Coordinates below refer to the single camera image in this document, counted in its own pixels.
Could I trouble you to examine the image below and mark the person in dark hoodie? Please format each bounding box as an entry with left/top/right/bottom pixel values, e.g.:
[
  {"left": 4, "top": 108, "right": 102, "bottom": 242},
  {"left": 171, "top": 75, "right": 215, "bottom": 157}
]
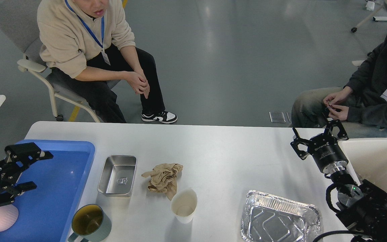
[{"left": 291, "top": 35, "right": 387, "bottom": 138}]

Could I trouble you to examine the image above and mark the white paper cup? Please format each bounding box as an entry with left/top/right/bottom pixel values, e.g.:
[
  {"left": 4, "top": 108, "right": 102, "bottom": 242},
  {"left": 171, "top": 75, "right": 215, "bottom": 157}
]
[{"left": 170, "top": 188, "right": 198, "bottom": 224}]

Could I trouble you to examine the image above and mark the metal floor socket plate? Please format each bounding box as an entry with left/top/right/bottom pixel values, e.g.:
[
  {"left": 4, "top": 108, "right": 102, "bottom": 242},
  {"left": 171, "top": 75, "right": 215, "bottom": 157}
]
[{"left": 269, "top": 112, "right": 291, "bottom": 123}]

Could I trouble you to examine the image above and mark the white plastic bin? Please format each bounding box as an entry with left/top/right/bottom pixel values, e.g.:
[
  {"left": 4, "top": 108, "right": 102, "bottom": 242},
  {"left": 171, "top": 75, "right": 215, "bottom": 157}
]
[{"left": 338, "top": 138, "right": 387, "bottom": 193}]

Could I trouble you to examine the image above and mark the teal mug yellow inside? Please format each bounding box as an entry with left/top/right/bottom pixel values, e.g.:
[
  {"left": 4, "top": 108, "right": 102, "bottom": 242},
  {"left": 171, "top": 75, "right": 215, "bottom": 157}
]
[{"left": 67, "top": 204, "right": 112, "bottom": 242}]

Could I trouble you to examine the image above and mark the crumpled brown paper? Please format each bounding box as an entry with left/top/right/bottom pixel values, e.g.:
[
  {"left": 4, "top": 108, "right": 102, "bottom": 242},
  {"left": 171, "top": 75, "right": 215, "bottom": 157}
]
[{"left": 141, "top": 163, "right": 184, "bottom": 201}]

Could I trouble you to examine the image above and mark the person in beige sweater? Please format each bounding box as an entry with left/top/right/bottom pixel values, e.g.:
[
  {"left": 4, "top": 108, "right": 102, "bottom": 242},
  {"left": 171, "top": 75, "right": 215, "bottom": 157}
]
[{"left": 37, "top": 0, "right": 178, "bottom": 124}]

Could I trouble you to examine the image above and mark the white chair base background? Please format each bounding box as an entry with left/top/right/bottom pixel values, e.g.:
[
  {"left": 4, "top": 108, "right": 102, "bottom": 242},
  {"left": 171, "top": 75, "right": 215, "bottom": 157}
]
[{"left": 351, "top": 0, "right": 387, "bottom": 33}]

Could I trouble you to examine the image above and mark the aluminium foil tray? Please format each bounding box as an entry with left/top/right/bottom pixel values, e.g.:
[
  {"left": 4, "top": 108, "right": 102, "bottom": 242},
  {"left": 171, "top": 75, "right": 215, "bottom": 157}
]
[{"left": 241, "top": 190, "right": 323, "bottom": 242}]

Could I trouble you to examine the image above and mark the grey office chair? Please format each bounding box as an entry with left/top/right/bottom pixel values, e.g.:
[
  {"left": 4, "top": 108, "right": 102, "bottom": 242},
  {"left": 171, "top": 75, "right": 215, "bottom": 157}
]
[{"left": 0, "top": 0, "right": 120, "bottom": 122}]

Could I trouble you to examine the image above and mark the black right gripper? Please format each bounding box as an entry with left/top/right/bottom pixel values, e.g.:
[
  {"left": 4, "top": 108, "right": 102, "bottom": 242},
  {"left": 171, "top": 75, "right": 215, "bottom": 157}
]
[{"left": 290, "top": 114, "right": 349, "bottom": 173}]

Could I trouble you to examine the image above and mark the stainless steel rectangular tin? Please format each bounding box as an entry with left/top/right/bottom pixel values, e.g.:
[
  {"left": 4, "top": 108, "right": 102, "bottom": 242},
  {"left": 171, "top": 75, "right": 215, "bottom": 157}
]
[{"left": 98, "top": 155, "right": 137, "bottom": 198}]

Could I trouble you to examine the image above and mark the blue plastic tray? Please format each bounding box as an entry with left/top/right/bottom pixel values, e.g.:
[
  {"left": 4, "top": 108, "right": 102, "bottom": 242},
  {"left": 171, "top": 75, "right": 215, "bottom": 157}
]
[{"left": 0, "top": 139, "right": 95, "bottom": 242}]

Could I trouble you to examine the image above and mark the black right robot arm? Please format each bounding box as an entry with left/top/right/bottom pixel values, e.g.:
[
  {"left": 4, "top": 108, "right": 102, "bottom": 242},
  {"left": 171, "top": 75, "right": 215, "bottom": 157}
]
[{"left": 291, "top": 120, "right": 387, "bottom": 242}]

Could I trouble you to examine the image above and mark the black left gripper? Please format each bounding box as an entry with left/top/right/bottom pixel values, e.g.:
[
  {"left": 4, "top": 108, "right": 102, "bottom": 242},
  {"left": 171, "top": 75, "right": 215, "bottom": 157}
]
[{"left": 0, "top": 143, "right": 54, "bottom": 207}]

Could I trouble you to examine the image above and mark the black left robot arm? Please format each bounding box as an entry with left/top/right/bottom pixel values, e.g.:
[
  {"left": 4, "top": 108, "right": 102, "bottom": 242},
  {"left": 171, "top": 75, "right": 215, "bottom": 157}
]
[{"left": 0, "top": 142, "right": 54, "bottom": 207}]

